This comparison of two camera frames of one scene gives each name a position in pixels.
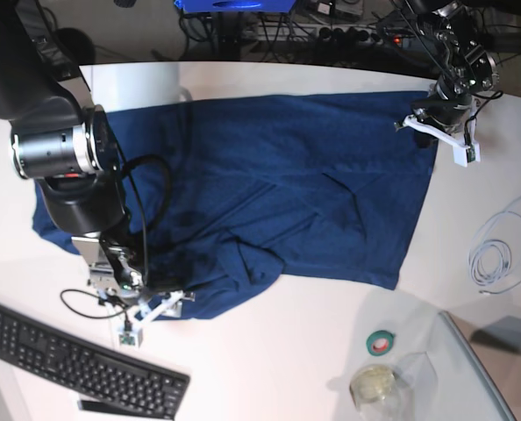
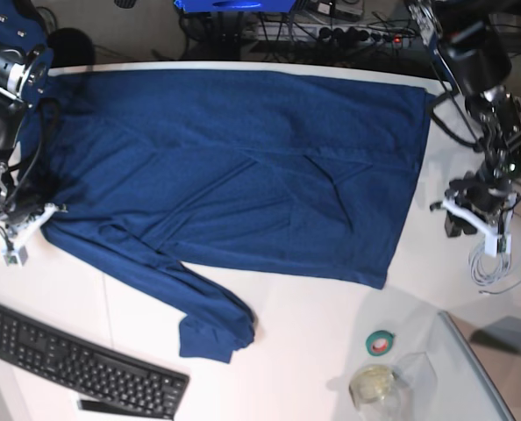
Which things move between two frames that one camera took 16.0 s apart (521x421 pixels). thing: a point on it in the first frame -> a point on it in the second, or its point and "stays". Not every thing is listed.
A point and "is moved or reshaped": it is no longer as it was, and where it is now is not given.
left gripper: x=131 y=282 -> x=30 y=194
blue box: x=236 y=5 stays
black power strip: x=366 y=36 stays
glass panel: x=508 y=347 stays
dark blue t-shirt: x=223 y=194 is moved or reshaped
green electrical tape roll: x=380 y=342 stays
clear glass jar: x=375 y=391 stays
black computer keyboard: x=101 y=376 stays
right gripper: x=445 y=106 -> x=479 y=193
